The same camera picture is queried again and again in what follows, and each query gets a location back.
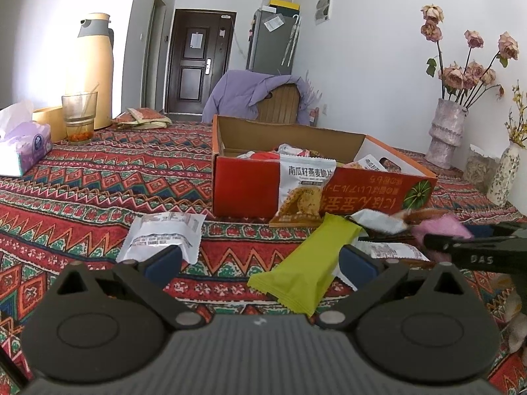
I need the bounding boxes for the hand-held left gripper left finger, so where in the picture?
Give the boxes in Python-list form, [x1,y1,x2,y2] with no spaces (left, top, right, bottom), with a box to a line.
[53,245,207,330]

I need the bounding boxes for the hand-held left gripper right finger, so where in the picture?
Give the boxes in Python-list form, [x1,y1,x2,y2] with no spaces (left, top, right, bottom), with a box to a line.
[315,245,478,330]

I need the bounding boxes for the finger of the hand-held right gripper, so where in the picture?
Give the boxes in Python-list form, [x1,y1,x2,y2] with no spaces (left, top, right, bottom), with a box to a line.
[424,234,527,274]
[469,221,527,239]

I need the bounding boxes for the white printed snack packet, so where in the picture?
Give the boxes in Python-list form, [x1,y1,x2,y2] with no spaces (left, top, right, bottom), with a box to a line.
[278,143,309,157]
[117,212,207,264]

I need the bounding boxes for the small white snack packet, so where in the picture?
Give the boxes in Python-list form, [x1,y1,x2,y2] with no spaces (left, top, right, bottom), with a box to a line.
[329,242,431,289]
[348,209,408,234]

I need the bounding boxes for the yellow-green snack packet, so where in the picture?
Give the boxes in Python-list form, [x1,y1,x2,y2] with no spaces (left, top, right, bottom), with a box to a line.
[247,213,363,317]

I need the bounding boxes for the brown window snack packet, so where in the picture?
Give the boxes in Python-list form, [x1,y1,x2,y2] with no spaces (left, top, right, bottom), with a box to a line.
[397,209,447,223]

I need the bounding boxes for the white oat crisp packet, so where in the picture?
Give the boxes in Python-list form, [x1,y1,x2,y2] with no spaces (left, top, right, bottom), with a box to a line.
[269,154,336,227]

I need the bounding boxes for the red cardboard box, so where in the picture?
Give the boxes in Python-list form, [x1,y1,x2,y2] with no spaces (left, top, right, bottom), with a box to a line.
[212,114,438,220]

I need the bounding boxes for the person's right hand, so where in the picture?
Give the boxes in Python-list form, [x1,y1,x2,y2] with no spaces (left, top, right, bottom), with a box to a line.
[500,290,527,352]

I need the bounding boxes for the small floral vase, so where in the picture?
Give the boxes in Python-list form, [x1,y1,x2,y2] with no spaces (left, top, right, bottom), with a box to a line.
[486,141,521,206]

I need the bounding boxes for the glass jar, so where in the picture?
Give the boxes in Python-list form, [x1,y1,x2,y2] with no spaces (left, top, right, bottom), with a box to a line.
[463,144,501,184]

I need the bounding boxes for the tall pink textured vase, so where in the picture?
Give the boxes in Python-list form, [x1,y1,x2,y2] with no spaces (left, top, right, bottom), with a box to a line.
[425,98,468,169]

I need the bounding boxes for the dried pink roses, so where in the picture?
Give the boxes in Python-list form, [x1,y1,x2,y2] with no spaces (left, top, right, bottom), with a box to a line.
[421,4,519,110]

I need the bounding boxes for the glass cup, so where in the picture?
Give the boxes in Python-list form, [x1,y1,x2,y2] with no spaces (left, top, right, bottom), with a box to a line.
[62,91,98,145]

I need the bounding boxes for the wooden chair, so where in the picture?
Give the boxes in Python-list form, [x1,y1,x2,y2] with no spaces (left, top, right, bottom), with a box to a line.
[257,83,300,124]

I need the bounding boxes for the purple tissue pack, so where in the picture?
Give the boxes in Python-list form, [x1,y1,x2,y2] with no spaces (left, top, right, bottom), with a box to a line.
[0,101,53,177]

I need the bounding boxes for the round yellow container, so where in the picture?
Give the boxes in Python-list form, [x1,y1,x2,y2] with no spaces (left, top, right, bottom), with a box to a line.
[32,106,69,143]

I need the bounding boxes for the purple cloth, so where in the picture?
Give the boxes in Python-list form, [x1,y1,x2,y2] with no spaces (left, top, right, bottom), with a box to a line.
[202,70,319,126]

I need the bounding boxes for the dark brown entrance door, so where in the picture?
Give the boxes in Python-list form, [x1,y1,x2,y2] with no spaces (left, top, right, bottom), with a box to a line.
[165,8,235,115]

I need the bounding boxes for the yellow thermos jug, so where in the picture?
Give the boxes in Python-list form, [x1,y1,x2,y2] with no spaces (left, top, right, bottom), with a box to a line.
[66,13,115,130]

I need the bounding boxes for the grey interior door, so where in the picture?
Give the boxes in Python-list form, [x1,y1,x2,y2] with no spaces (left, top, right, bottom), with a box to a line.
[142,0,165,110]

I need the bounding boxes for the grey refrigerator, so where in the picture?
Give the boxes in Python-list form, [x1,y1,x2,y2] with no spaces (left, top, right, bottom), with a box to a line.
[246,8,300,75]

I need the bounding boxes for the white folded umbrella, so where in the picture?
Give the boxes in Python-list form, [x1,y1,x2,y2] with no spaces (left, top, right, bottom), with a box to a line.
[281,14,301,66]

